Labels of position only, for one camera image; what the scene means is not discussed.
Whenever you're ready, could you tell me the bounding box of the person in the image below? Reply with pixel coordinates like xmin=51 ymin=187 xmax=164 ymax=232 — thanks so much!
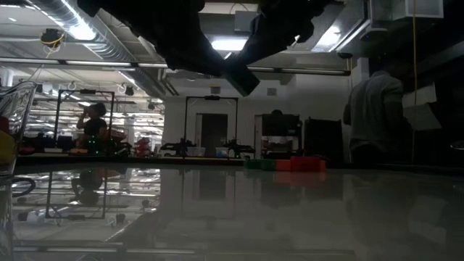
xmin=75 ymin=102 xmax=109 ymax=149
xmin=342 ymin=54 xmax=414 ymax=166

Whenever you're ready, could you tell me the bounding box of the black gantry frame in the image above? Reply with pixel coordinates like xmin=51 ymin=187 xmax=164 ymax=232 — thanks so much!
xmin=183 ymin=95 xmax=239 ymax=160
xmin=53 ymin=88 xmax=116 ymax=154

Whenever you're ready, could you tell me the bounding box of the white hanging paper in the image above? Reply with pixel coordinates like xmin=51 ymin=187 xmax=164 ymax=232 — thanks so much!
xmin=401 ymin=83 xmax=442 ymax=131

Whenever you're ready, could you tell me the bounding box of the clear plastic bin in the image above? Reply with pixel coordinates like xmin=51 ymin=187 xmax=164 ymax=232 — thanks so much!
xmin=0 ymin=80 xmax=38 ymax=175

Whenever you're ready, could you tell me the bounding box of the red background machine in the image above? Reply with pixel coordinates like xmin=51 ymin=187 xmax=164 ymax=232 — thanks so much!
xmin=16 ymin=133 xmax=41 ymax=155

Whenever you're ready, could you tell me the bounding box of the white ceiling duct box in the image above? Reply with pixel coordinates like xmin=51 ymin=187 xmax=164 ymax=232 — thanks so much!
xmin=369 ymin=0 xmax=444 ymax=22

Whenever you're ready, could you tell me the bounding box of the black cable loop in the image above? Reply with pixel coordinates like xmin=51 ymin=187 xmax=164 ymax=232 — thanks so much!
xmin=10 ymin=176 xmax=37 ymax=199

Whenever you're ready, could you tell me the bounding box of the ceiling light panel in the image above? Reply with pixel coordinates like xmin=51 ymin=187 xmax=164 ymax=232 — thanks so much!
xmin=211 ymin=38 xmax=249 ymax=52

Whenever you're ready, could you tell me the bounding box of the white plastic table sheet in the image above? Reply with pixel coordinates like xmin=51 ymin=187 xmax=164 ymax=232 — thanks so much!
xmin=0 ymin=159 xmax=464 ymax=261

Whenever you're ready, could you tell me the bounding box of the dark doorway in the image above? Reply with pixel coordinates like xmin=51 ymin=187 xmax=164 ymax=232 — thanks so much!
xmin=200 ymin=113 xmax=229 ymax=156

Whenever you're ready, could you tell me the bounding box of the black monitor on cart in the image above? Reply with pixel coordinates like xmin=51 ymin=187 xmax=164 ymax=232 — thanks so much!
xmin=260 ymin=110 xmax=303 ymax=157

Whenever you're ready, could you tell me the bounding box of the grey ceiling box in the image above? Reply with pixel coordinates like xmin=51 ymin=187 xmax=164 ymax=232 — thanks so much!
xmin=234 ymin=10 xmax=259 ymax=33

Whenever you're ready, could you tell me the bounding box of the grey overhead rail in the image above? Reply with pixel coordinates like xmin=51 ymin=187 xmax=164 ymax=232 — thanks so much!
xmin=0 ymin=57 xmax=352 ymax=77

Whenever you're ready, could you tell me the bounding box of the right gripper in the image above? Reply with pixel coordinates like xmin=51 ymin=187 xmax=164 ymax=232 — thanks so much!
xmin=227 ymin=0 xmax=329 ymax=65

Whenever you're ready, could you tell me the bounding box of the red background item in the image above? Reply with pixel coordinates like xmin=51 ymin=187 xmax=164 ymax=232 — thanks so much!
xmin=135 ymin=136 xmax=154 ymax=157

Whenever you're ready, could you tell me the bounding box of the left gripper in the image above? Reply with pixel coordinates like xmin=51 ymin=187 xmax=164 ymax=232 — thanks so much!
xmin=78 ymin=0 xmax=226 ymax=78

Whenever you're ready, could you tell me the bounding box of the silver spiral air duct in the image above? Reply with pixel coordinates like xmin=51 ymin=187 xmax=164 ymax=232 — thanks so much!
xmin=30 ymin=0 xmax=181 ymax=99

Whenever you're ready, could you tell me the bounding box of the black cabinet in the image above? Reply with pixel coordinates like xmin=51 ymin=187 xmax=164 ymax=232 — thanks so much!
xmin=303 ymin=117 xmax=345 ymax=158

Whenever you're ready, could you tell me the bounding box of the yellow toy block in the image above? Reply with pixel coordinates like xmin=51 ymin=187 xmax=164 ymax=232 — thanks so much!
xmin=0 ymin=130 xmax=16 ymax=166

